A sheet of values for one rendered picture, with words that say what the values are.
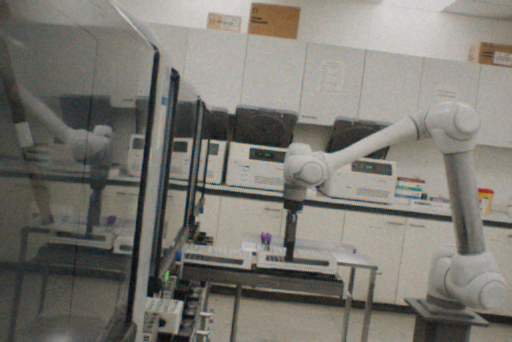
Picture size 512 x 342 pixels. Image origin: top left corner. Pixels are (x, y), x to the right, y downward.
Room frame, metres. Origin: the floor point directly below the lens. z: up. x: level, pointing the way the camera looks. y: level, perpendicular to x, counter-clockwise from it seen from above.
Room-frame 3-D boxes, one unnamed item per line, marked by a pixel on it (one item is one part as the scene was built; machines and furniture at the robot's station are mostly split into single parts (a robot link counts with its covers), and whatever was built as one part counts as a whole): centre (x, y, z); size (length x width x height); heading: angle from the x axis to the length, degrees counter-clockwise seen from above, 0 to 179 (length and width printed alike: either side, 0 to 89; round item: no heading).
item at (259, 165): (4.58, -0.06, 1.24); 0.62 x 0.56 x 0.69; 3
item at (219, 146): (4.55, 0.53, 1.22); 0.62 x 0.56 x 0.64; 0
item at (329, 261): (1.98, -0.20, 0.86); 0.30 x 0.10 x 0.06; 92
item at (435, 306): (2.12, -0.84, 0.73); 0.22 x 0.18 x 0.06; 2
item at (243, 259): (1.97, 0.12, 0.83); 0.30 x 0.10 x 0.06; 92
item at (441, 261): (2.09, -0.84, 0.87); 0.18 x 0.16 x 0.22; 8
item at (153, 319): (1.10, 0.18, 0.85); 0.12 x 0.02 x 0.06; 3
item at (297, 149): (1.96, -0.17, 1.22); 0.13 x 0.11 x 0.16; 8
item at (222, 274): (1.97, -0.06, 0.78); 0.73 x 0.14 x 0.09; 92
